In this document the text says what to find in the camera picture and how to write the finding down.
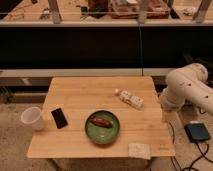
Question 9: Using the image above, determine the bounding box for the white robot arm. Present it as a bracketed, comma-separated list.
[159, 63, 213, 116]

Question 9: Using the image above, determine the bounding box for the wooden table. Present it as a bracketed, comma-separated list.
[27, 77, 175, 158]

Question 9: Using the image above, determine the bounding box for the white plastic bottle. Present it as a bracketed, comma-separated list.
[115, 89, 144, 110]

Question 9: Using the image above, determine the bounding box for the brown sausage in bowl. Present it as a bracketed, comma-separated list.
[90, 117, 112, 128]

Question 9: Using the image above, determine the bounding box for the green bowl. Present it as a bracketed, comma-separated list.
[85, 110, 120, 145]

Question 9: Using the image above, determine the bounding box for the black smartphone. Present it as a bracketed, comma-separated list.
[51, 108, 68, 129]

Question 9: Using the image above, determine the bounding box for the beige sponge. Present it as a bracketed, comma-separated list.
[128, 143, 151, 160]

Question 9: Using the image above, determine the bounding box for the brown tray on shelf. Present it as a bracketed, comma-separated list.
[108, 0, 170, 19]

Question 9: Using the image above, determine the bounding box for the black foot pedal box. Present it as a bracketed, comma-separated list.
[184, 123, 211, 143]

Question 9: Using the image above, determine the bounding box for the black cable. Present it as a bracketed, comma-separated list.
[167, 121, 213, 171]

